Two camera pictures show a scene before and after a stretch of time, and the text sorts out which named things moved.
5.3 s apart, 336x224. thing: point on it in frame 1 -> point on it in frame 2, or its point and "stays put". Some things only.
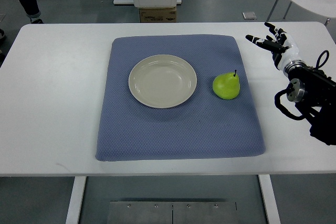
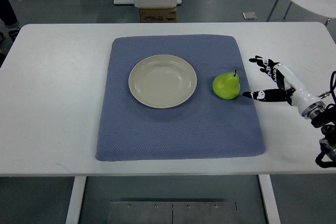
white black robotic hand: [283, 49] -> [309, 105]
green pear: [227, 85] stays put
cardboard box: [158, 15] stays put
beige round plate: [163, 81] stays put
